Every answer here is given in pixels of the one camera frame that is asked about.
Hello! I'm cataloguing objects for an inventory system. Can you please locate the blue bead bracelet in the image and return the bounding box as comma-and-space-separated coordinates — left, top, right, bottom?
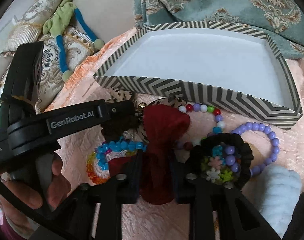
95, 136, 148, 172

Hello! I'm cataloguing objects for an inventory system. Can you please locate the light blue fluffy scrunchie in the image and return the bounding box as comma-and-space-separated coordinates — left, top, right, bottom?
254, 165, 302, 238

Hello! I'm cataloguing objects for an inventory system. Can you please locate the green and blue plush toy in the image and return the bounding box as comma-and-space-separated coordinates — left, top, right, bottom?
42, 0, 104, 82

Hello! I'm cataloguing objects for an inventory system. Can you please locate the multicolour round bead bracelet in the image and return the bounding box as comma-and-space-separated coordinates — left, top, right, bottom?
176, 102, 226, 151

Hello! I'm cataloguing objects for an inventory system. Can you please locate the teal damask curtain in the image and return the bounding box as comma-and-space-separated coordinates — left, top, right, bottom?
134, 0, 304, 59

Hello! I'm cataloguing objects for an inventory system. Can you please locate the leopard print bow scrunchie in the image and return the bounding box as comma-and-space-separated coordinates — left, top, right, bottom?
101, 88, 191, 143

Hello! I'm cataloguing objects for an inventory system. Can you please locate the embroidered cream cushion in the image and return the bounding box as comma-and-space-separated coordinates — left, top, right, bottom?
4, 26, 95, 112

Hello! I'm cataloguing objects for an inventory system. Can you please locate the person's left hand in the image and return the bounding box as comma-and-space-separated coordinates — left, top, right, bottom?
0, 152, 72, 235

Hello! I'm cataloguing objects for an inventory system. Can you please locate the red velvet bow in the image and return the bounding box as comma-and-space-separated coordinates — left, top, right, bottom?
107, 104, 191, 205

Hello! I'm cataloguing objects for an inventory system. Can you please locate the purple bead bracelet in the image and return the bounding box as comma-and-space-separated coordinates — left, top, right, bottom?
224, 121, 280, 178

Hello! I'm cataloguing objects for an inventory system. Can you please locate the cream bolster pillow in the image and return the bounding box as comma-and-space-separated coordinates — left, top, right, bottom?
2, 0, 63, 53

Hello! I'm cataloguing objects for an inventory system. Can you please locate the pink quilted bedspread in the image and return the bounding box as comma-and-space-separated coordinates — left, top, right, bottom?
48, 28, 304, 239

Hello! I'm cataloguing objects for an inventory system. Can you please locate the striped chevron tray box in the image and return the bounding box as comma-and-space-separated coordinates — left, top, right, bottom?
94, 21, 303, 129

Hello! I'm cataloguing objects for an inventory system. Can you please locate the black scrunchie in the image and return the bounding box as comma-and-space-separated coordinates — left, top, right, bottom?
185, 133, 254, 190

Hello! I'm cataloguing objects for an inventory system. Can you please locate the rainbow crystal bead bracelet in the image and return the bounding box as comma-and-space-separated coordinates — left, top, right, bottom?
86, 151, 113, 185

